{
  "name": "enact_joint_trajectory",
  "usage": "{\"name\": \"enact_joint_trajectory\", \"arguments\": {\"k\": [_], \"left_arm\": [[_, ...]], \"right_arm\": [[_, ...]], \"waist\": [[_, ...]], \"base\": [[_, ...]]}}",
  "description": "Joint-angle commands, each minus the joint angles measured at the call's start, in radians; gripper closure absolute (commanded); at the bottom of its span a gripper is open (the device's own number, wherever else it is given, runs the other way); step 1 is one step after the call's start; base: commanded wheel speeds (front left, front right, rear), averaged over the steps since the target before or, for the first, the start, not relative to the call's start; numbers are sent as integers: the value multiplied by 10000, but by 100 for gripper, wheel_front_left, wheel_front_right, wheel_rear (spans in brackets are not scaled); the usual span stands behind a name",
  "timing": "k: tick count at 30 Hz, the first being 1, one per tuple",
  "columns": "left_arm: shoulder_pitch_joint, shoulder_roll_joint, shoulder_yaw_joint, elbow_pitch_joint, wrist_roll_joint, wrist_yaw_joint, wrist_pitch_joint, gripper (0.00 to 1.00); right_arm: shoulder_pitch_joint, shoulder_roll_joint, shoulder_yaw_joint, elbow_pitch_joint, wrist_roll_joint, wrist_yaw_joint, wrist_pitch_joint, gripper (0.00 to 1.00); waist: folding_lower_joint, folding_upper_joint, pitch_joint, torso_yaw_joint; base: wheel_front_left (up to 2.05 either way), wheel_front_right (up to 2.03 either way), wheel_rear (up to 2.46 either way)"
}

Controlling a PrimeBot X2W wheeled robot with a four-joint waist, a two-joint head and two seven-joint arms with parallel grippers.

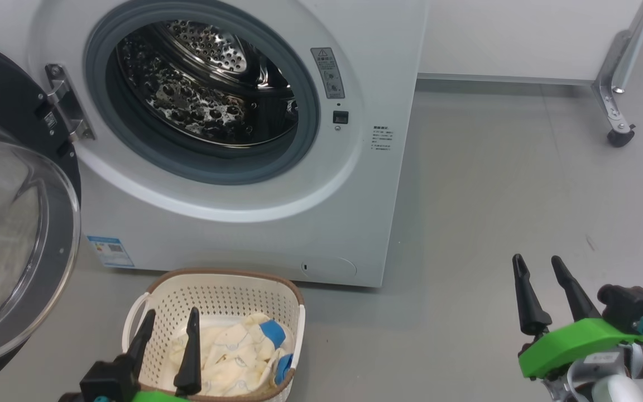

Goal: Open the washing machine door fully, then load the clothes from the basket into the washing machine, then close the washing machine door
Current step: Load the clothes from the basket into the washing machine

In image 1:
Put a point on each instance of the metal door hinge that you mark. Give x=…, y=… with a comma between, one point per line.
x=67, y=103

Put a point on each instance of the blue energy label sticker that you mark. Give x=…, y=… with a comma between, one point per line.
x=110, y=251

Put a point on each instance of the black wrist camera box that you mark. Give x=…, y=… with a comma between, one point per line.
x=631, y=307
x=109, y=382

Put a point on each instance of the white front-load washing machine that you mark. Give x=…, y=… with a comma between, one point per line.
x=232, y=240

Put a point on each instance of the round filter cover flap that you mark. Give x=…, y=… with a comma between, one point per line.
x=330, y=267

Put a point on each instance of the grey rubber door gasket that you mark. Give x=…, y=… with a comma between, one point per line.
x=148, y=151

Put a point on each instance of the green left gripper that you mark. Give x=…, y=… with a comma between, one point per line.
x=157, y=397

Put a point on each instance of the grey warning sticker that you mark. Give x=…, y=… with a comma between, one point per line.
x=327, y=72

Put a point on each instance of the pale yellow garment blue cuffs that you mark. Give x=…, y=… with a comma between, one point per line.
x=232, y=357

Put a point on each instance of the black door latch socket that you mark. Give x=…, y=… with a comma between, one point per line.
x=340, y=117

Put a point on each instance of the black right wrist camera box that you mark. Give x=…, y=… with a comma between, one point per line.
x=631, y=307

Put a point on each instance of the black caster wheel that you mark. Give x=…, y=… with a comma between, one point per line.
x=620, y=137

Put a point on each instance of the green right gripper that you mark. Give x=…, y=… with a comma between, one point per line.
x=572, y=343

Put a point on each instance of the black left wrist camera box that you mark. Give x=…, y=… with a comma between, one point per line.
x=109, y=382

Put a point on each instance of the white rolling partition panel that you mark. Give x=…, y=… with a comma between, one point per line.
x=522, y=33

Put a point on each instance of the cream perforated laundry basket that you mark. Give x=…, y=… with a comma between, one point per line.
x=221, y=293

